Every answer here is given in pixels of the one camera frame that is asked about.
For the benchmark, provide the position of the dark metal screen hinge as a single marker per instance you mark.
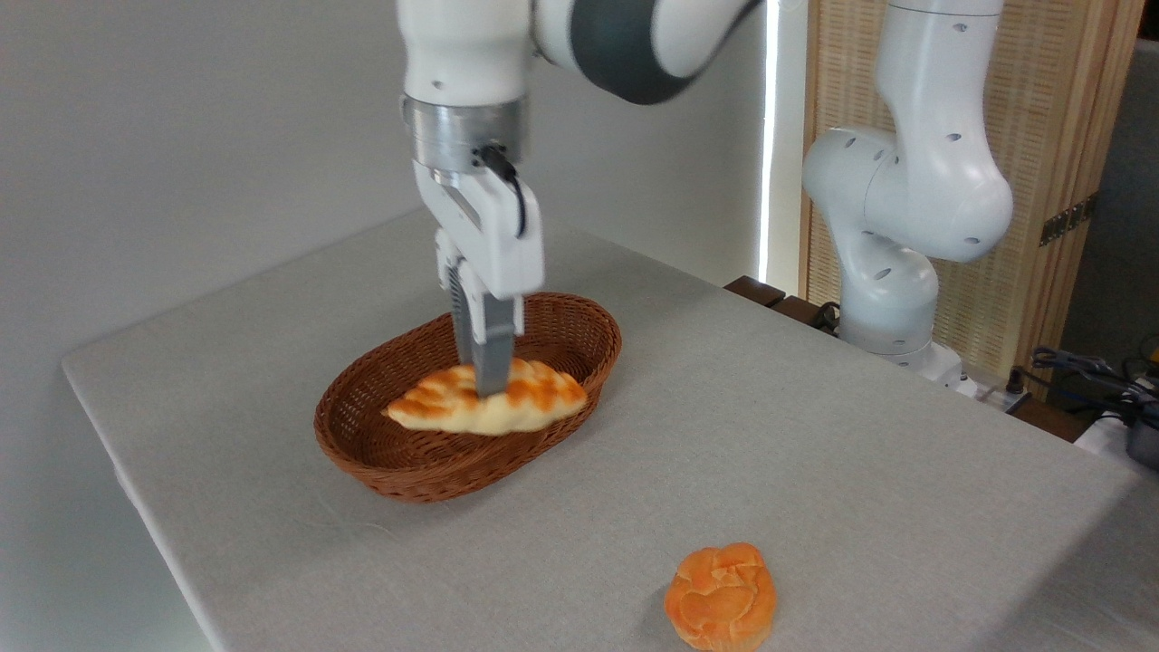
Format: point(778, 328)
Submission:
point(1068, 220)

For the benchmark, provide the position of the white power strip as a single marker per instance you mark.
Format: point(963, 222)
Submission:
point(996, 396)

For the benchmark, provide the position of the round orange bread roll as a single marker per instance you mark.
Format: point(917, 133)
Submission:
point(720, 599)

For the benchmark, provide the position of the grey tablecloth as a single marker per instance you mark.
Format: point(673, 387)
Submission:
point(815, 435)

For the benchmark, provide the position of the wooden rattan folding screen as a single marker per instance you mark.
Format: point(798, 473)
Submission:
point(1059, 91)

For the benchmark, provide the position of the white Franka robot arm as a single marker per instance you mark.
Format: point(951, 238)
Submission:
point(914, 190)

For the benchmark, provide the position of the long braided bread loaf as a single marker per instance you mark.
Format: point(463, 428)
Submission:
point(534, 407)

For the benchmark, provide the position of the brown oval wicker basket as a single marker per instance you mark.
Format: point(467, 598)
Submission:
point(435, 457)

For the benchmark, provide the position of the dark wooden base board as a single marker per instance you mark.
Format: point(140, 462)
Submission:
point(770, 297)

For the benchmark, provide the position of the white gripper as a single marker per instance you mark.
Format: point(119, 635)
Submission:
point(493, 244)

